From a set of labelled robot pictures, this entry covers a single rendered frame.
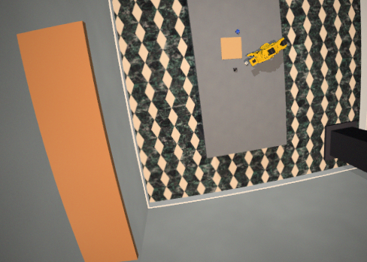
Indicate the orange mat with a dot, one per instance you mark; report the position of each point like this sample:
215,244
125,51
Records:
231,48

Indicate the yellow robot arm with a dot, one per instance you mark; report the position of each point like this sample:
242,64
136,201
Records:
269,50

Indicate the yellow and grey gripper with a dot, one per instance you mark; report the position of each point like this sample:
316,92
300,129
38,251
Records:
258,58

